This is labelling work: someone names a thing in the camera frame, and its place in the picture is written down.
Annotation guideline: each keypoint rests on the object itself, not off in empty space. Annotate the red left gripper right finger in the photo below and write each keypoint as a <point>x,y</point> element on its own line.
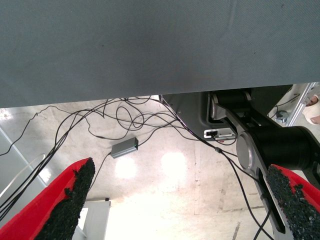
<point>300,207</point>

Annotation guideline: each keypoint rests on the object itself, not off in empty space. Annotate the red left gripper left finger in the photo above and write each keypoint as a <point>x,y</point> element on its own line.
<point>37,215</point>

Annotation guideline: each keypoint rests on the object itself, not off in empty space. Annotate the person forearm white sleeve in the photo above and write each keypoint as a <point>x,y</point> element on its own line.
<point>311,112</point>

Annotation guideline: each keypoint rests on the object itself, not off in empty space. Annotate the white floor box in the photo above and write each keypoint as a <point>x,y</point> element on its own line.
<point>96,217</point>

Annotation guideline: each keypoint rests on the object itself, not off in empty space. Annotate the round metal floor foot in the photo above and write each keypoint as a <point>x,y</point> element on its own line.
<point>282,116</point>

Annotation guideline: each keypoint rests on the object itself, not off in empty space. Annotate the grey box with green light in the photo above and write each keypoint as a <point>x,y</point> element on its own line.
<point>123,148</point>

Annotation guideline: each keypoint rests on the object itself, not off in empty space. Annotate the dark grey table cloth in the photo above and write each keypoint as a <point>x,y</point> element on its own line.
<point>150,50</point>

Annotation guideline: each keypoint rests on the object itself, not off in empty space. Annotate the black frame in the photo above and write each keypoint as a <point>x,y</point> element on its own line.
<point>275,145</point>

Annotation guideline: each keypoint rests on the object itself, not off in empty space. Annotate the aluminium frame leg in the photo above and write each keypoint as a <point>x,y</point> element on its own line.
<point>298,107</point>

